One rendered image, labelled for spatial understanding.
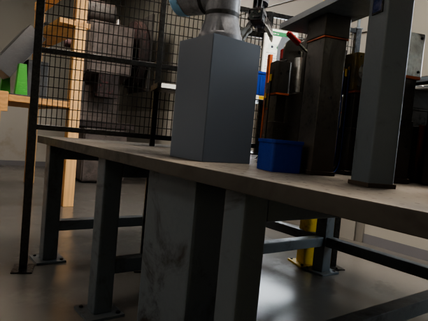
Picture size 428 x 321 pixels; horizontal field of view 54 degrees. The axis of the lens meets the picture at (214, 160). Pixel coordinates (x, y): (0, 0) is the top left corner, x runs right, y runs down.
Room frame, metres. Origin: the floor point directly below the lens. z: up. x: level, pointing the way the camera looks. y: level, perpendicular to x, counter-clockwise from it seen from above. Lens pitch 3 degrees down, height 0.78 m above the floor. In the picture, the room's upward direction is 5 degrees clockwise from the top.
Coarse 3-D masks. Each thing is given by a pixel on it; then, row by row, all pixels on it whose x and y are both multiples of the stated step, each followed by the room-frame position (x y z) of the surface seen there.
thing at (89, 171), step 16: (96, 0) 6.19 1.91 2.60; (96, 16) 6.14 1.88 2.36; (112, 16) 6.23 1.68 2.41; (96, 32) 5.67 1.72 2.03; (112, 32) 5.78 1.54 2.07; (144, 32) 6.02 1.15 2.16; (96, 48) 5.69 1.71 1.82; (128, 48) 5.90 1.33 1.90; (144, 48) 5.95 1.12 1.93; (96, 80) 5.83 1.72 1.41; (112, 80) 5.86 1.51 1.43; (128, 80) 6.33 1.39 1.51; (144, 80) 6.16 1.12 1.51; (96, 96) 5.81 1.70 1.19; (112, 96) 5.87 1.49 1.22; (80, 112) 6.07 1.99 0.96; (112, 128) 5.76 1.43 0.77; (128, 128) 5.87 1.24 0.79; (80, 160) 5.68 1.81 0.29; (96, 160) 5.70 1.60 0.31; (80, 176) 5.62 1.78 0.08; (96, 176) 5.71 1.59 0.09
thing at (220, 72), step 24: (192, 48) 1.39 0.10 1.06; (216, 48) 1.31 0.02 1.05; (240, 48) 1.37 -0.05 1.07; (192, 72) 1.38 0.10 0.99; (216, 72) 1.32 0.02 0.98; (240, 72) 1.38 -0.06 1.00; (192, 96) 1.37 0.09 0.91; (216, 96) 1.32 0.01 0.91; (240, 96) 1.38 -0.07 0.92; (192, 120) 1.36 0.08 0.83; (216, 120) 1.33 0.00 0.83; (240, 120) 1.39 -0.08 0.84; (192, 144) 1.35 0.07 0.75; (216, 144) 1.33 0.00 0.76; (240, 144) 1.40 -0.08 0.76
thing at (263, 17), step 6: (258, 0) 1.93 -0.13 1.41; (264, 0) 1.94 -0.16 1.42; (258, 6) 1.92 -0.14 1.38; (264, 6) 1.99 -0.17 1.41; (252, 12) 1.92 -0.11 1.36; (258, 12) 1.91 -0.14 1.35; (264, 12) 1.92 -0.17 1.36; (252, 18) 1.91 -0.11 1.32; (258, 18) 1.90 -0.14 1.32; (264, 18) 1.94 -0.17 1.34; (252, 24) 1.96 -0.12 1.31; (258, 24) 1.95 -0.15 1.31; (264, 24) 1.95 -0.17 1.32
